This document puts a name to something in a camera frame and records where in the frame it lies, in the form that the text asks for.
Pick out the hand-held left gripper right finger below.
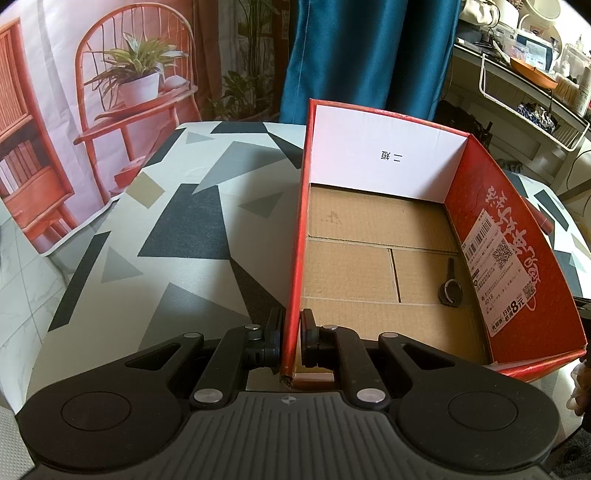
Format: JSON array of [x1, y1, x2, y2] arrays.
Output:
[[300, 309, 462, 409]]

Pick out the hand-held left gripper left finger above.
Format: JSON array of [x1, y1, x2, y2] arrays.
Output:
[[124, 307, 284, 408]]

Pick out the red cardboard box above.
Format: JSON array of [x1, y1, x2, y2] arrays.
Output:
[[279, 98, 588, 385]]

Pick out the black bag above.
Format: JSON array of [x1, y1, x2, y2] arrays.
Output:
[[435, 99, 491, 145]]

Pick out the white desk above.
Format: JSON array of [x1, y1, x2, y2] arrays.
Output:
[[451, 41, 591, 197]]

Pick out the blue curtain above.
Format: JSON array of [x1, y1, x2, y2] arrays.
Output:
[[279, 0, 462, 127]]

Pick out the printed backdrop with red furniture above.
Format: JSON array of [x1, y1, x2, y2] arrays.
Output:
[[0, 0, 297, 256]]

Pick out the blue and white packets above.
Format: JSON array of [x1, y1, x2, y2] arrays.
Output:
[[516, 103, 556, 136]]

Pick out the orange bowl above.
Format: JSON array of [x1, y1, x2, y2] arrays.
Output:
[[510, 57, 560, 91]]

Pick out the cotton swab container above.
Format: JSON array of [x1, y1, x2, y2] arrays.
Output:
[[555, 75, 590, 117]]

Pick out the beige bag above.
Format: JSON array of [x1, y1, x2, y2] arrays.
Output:
[[461, 0, 501, 29]]

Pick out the round white mirror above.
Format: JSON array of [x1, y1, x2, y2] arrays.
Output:
[[525, 0, 563, 47]]

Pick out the small black ring holder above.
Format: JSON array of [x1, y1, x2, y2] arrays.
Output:
[[438, 257, 463, 306]]

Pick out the white wire basket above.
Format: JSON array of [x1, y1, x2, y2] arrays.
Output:
[[479, 52, 585, 151]]

